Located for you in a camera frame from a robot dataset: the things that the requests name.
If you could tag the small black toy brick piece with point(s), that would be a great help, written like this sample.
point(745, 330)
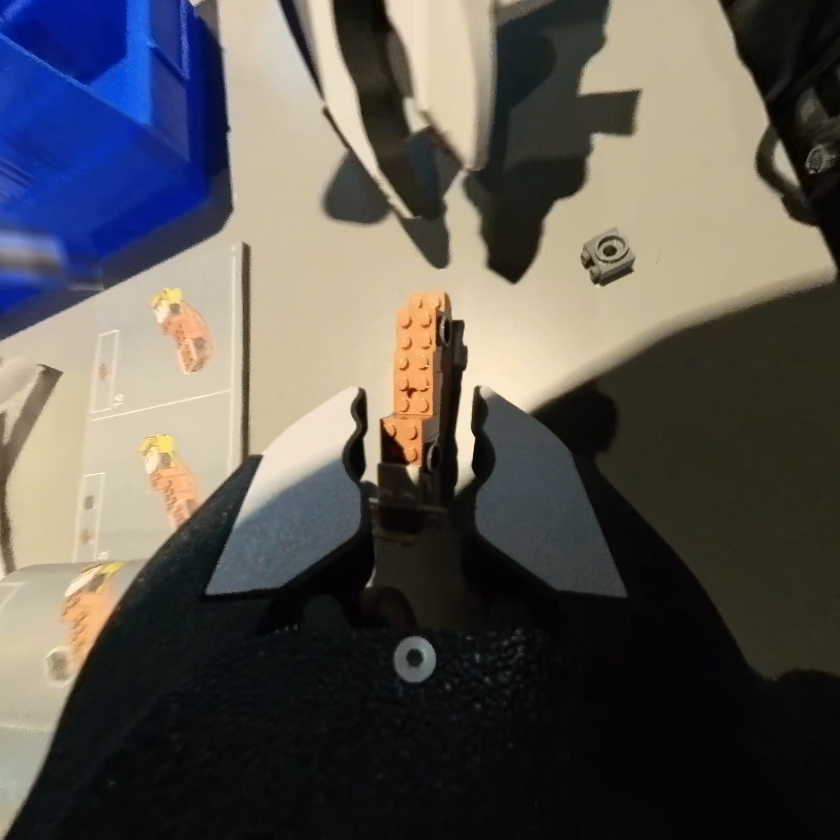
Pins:
point(610, 257)

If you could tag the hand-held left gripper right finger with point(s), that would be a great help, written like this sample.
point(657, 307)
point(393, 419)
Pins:
point(544, 525)

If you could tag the person's left hand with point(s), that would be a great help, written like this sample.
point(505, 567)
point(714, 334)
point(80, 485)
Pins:
point(387, 607)

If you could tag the person's black jacket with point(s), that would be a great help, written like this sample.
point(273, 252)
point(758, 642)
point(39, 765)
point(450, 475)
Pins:
point(787, 39)

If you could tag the orange toy brick model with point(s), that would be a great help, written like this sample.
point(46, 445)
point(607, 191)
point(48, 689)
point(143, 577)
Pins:
point(417, 354)

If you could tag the grey desk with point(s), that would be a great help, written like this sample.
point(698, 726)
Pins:
point(656, 341)

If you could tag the large blue plastic bin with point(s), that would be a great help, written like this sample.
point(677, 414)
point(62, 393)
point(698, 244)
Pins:
point(79, 164)

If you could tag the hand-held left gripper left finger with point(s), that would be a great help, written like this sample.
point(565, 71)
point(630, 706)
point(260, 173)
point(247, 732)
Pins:
point(289, 525)

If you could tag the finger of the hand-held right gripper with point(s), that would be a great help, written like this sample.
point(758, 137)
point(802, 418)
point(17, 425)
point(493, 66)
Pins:
point(453, 65)
point(328, 72)

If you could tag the grey instruction booklet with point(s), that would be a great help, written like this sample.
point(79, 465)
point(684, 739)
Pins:
point(164, 407)

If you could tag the person's belt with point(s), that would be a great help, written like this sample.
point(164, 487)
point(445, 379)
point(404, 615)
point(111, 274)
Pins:
point(817, 157)

